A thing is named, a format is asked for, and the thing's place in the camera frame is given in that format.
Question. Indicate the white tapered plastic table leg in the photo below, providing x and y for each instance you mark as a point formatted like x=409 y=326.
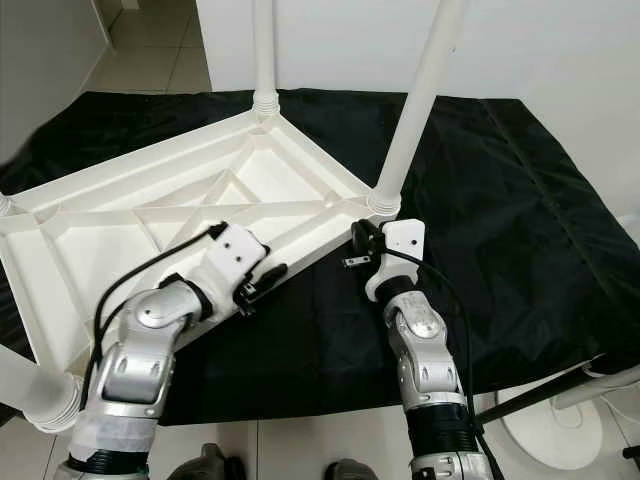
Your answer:
x=265 y=50
x=30 y=395
x=420 y=100

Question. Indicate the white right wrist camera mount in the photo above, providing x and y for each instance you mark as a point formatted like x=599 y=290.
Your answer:
x=408 y=238

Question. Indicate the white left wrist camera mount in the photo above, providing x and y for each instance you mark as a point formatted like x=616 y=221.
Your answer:
x=238 y=252

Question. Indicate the black metal frame bar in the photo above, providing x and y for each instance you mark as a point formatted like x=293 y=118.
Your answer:
x=540 y=395

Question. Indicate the black table cloth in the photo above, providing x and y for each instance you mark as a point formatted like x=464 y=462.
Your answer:
x=540 y=250

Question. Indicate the grey robot right foot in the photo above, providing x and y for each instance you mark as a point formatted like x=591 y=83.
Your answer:
x=352 y=470

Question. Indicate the grey robot left foot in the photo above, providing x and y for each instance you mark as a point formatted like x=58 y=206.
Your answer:
x=212 y=465

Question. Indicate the grey robot foot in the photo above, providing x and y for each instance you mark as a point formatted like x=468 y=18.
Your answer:
x=212 y=465
x=352 y=470

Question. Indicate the white plastic ribbed table top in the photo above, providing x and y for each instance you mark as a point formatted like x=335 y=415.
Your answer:
x=100 y=240

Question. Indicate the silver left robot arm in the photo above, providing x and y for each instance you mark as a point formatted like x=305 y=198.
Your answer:
x=150 y=360

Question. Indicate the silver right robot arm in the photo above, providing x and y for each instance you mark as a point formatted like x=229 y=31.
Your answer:
x=420 y=340

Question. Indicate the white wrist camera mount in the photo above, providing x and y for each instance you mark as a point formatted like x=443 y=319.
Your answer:
x=408 y=238
x=238 y=252

